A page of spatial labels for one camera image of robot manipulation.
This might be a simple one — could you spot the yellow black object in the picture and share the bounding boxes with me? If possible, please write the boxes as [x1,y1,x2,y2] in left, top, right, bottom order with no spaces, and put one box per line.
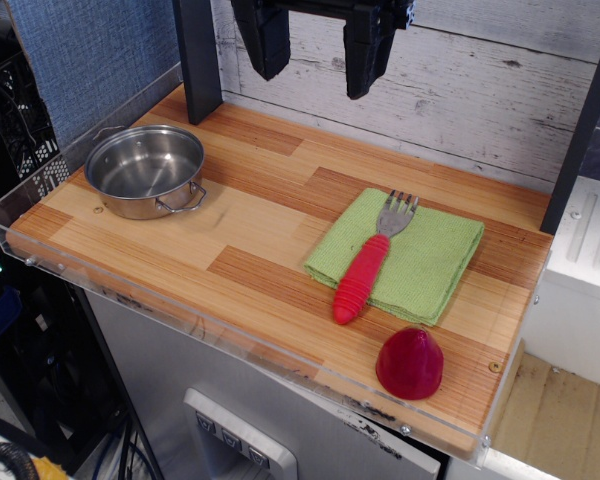
[0,442,69,480]

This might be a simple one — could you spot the black frame post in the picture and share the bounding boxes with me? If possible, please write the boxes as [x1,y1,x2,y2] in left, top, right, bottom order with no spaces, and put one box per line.
[172,0,223,125]
[540,59,600,235]

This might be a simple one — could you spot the black right frame post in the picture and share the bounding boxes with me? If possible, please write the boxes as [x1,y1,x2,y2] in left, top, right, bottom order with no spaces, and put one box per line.
[540,59,600,235]

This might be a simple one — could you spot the white toy sink unit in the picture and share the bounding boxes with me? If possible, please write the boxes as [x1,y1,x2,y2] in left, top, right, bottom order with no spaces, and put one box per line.
[521,177,600,384]

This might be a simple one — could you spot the red handled metal fork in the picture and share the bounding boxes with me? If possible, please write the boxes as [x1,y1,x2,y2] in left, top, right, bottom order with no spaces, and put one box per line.
[332,190,420,325]

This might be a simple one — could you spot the stainless steel pot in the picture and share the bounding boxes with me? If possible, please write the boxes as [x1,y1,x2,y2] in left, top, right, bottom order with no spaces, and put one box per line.
[84,125,207,220]

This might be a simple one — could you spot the stainless steel toy fridge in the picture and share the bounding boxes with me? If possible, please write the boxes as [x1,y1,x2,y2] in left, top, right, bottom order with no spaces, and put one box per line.
[86,293,448,479]

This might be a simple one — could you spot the black plastic crate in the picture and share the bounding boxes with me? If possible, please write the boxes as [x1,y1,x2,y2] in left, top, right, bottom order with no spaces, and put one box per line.
[0,41,59,181]

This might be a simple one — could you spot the blue fabric panel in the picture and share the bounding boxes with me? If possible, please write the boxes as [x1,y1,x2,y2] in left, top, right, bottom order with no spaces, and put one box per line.
[5,0,181,148]

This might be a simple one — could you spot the red plastic strawberry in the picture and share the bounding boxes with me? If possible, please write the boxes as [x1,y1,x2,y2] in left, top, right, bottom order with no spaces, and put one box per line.
[376,327,444,400]

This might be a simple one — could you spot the black left frame post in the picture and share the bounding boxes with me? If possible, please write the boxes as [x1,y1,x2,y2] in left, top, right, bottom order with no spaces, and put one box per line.
[172,0,223,125]

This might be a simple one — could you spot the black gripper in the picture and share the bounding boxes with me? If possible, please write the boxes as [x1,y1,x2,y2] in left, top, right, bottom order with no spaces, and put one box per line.
[231,0,416,99]

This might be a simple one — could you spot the green folded towel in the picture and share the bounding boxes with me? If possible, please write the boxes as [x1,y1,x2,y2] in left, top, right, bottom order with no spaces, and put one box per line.
[304,188,485,326]

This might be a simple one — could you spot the clear acrylic table guard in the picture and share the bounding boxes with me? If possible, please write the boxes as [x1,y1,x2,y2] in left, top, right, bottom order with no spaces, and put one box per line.
[0,84,551,466]

